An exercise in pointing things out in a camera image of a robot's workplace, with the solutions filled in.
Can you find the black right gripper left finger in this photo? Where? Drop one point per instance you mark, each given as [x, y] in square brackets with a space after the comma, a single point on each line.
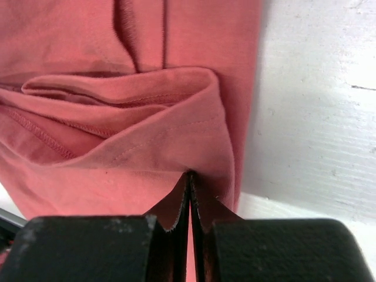
[168, 248]

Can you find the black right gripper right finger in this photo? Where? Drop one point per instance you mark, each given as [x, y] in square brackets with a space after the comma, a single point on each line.
[206, 211]

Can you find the red polo t shirt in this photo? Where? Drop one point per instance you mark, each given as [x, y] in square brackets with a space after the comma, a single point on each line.
[105, 104]

